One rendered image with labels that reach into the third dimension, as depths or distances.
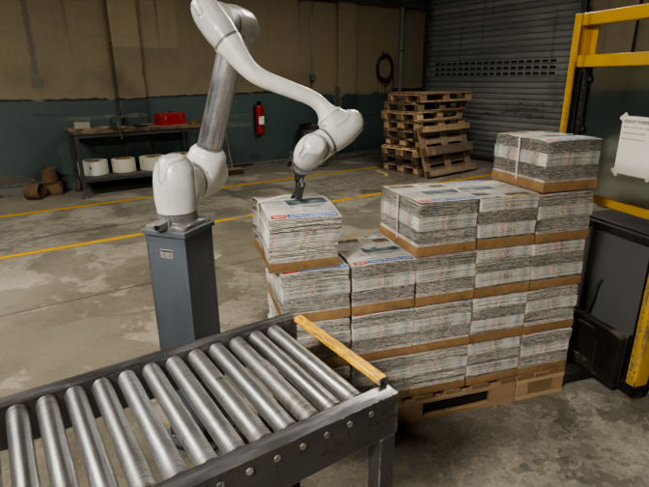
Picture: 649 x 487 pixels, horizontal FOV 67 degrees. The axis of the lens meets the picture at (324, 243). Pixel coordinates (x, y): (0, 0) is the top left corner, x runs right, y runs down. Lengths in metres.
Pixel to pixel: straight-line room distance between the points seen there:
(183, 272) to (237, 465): 1.04
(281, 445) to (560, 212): 1.72
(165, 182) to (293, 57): 7.63
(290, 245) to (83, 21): 6.73
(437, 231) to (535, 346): 0.87
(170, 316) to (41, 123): 6.27
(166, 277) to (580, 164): 1.83
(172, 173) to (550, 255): 1.69
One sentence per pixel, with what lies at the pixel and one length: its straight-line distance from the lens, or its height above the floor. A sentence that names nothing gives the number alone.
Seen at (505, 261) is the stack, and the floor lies 0.76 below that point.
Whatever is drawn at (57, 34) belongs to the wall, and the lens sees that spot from 8.22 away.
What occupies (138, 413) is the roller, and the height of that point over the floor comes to 0.79.
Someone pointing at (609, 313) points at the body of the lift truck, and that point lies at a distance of 3.15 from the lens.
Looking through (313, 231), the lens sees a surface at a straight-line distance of 1.90.
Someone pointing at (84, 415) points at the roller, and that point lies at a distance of 1.36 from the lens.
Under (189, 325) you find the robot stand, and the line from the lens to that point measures 2.09.
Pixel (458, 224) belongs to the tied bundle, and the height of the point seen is 0.96.
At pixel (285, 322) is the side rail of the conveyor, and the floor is 0.80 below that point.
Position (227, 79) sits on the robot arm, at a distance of 2.03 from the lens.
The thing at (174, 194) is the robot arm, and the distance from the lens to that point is 1.95.
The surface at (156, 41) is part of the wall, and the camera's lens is 8.49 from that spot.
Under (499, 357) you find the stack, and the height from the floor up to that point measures 0.28.
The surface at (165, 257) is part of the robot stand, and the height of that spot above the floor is 0.89.
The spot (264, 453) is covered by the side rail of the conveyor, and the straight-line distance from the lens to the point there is 1.14.
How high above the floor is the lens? 1.55
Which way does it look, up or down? 19 degrees down
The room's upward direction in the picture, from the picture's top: 1 degrees counter-clockwise
